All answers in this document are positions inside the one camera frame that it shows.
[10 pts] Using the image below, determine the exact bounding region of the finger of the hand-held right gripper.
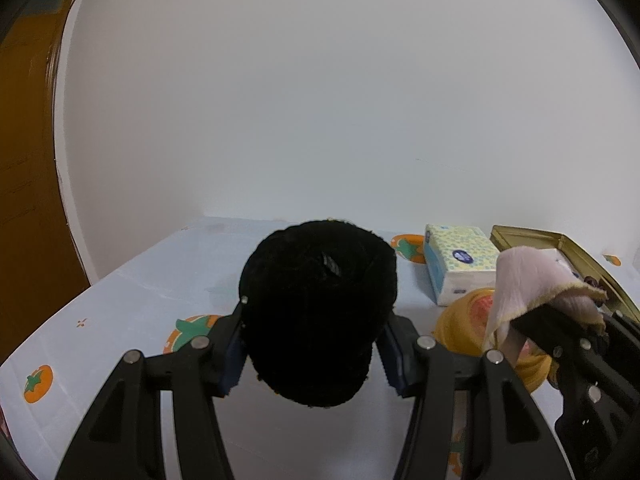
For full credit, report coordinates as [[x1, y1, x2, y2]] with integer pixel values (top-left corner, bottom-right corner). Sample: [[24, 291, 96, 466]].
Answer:
[[514, 305, 640, 428], [602, 311, 640, 391]]

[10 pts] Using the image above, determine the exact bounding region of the white knitted towel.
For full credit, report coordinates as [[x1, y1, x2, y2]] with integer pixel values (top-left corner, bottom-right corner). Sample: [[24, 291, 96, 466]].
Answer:
[[540, 247, 583, 281]]

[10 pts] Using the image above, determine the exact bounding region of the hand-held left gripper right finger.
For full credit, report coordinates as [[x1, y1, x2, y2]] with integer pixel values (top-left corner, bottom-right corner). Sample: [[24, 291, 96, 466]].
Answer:
[[372, 312, 576, 480]]

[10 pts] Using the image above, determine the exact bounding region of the pink cloth yellow trim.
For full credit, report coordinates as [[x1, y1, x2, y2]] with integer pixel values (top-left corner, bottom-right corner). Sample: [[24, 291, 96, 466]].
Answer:
[[482, 246, 608, 366]]

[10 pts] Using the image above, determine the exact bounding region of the yellow patterned tissue pack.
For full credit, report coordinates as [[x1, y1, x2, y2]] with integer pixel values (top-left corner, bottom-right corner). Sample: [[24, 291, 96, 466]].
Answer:
[[424, 224, 501, 307]]

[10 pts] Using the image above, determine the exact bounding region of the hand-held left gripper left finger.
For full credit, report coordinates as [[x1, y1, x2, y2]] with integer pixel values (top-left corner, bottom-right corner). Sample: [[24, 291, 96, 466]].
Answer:
[[55, 296, 251, 480]]

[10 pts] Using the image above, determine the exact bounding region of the black knitted hat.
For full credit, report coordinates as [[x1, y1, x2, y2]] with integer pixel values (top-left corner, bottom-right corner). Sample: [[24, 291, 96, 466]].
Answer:
[[239, 218, 400, 408]]

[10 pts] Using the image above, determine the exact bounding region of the light blue persimmon print tablecloth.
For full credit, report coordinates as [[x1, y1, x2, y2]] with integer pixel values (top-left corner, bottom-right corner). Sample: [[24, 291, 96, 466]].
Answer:
[[0, 216, 640, 480]]

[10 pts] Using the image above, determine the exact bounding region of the rectangular gold tin box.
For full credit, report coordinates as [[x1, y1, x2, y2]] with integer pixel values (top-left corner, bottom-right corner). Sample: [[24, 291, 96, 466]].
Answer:
[[490, 225, 640, 326]]

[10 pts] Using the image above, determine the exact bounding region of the brown wooden door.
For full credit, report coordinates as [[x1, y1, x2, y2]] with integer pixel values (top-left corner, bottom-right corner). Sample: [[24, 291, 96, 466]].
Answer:
[[0, 0, 93, 366]]

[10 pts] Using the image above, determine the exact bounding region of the round gold tin pink label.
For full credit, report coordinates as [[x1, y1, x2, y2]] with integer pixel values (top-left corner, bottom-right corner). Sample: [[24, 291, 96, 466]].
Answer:
[[434, 287, 556, 393]]

